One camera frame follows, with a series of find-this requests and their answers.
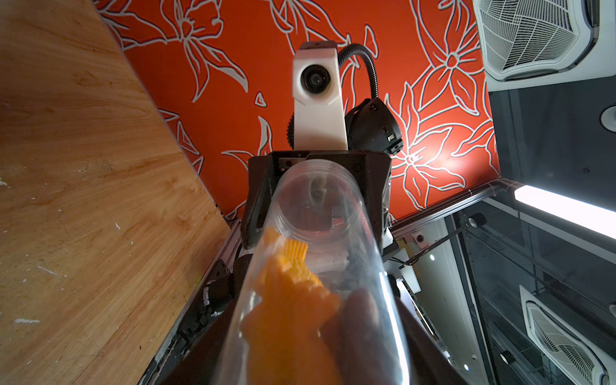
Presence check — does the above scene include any ceiling air conditioner unit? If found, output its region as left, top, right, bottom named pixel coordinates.
left=473, top=0, right=615, bottom=92

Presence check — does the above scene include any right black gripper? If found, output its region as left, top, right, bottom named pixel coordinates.
left=240, top=150, right=393, bottom=251

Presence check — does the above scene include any ceiling light strip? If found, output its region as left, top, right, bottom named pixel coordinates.
left=513, top=185, right=615, bottom=239

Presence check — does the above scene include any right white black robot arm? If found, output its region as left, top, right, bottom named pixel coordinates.
left=241, top=40, right=403, bottom=249

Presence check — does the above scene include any clear cookie jar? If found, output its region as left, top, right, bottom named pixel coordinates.
left=213, top=160, right=411, bottom=384

